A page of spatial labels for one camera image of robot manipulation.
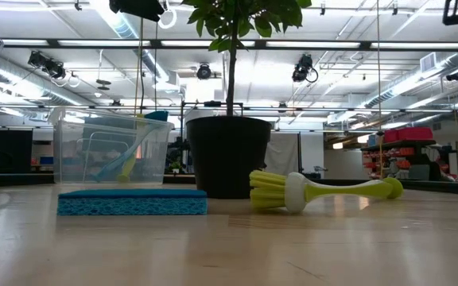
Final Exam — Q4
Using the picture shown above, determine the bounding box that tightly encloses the shelf with red bins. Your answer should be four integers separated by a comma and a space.
362, 126, 458, 182

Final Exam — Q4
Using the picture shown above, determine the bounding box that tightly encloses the black ceiling camera with cable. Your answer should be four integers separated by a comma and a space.
291, 53, 320, 84
27, 50, 82, 89

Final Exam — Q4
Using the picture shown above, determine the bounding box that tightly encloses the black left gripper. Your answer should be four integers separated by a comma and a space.
108, 0, 165, 23

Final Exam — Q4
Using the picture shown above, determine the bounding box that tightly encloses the white panel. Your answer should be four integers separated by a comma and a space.
268, 132, 302, 176

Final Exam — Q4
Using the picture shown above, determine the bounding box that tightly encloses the small background plant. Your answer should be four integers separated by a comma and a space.
170, 158, 187, 175

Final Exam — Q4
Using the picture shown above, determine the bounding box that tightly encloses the black overhead beam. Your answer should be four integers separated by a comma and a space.
2, 38, 458, 52

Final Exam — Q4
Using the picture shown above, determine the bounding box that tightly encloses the green dish brush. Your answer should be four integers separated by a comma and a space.
116, 114, 150, 184
249, 169, 405, 213

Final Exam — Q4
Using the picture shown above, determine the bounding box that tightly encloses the white hanging ring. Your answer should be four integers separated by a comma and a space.
157, 7, 177, 29

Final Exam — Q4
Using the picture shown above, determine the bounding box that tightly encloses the thin hanging rope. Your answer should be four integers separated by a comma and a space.
375, 0, 383, 178

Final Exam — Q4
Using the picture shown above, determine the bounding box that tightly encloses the hanging black cable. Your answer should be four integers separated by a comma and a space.
133, 17, 146, 118

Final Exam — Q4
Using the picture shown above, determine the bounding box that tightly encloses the green plant in black pot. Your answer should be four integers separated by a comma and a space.
180, 0, 313, 200

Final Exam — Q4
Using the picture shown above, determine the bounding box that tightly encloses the dark blue scrub sponge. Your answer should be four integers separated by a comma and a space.
56, 188, 208, 217

